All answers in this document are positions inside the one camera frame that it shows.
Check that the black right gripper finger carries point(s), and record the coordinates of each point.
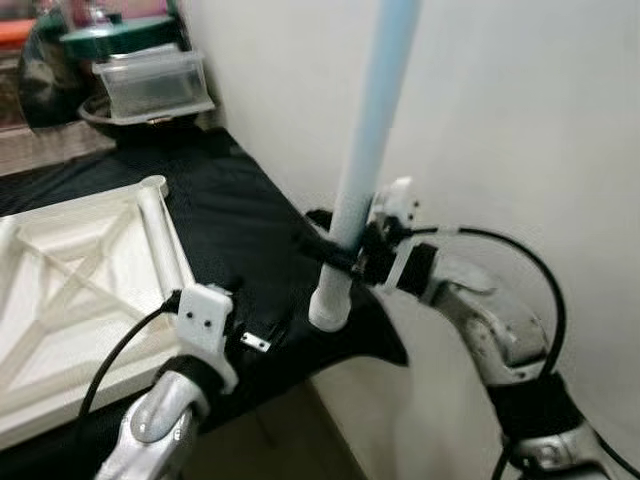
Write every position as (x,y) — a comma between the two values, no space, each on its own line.
(320,218)
(330,255)

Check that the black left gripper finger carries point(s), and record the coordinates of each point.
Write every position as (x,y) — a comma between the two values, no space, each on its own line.
(285,325)
(234,288)

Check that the white plastic table leg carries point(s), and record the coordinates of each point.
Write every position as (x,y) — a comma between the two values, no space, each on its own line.
(365,150)

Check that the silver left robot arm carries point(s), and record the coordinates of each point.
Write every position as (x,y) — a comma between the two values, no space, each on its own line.
(150,430)

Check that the black tablecloth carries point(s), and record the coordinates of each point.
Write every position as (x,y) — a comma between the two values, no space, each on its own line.
(230,230)

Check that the white plastic table top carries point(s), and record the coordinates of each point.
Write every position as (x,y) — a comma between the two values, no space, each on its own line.
(120,240)

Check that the clear plastic storage box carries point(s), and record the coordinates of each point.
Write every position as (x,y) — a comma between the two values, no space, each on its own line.
(150,90)

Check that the black round basin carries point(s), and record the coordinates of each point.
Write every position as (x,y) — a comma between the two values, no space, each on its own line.
(100,115)

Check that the pink patterned cloth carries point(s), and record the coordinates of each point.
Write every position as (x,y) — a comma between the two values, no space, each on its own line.
(50,150)

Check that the dark green round lid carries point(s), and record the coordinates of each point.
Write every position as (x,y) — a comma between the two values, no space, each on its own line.
(120,40)

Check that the dark plastic bag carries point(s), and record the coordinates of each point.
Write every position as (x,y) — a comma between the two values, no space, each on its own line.
(45,80)

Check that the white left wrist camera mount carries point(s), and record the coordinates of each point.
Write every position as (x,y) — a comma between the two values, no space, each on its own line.
(205,315)

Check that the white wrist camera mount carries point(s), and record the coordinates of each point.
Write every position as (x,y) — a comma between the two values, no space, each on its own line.
(205,315)
(400,200)

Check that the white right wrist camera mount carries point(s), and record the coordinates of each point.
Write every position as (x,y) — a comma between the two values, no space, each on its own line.
(400,200)

